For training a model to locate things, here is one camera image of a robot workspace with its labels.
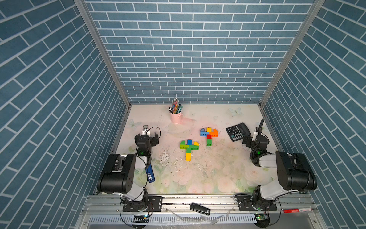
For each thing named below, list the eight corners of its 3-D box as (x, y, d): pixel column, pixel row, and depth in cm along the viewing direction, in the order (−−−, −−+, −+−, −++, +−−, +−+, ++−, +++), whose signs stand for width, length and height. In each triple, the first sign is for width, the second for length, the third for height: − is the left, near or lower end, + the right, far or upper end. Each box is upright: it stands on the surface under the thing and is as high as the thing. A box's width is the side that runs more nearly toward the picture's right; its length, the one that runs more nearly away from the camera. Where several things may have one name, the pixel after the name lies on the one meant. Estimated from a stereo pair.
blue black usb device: (149, 183, 83) (148, 181, 80) (146, 169, 88) (145, 167, 85) (155, 181, 83) (154, 179, 80) (152, 167, 89) (151, 164, 86)
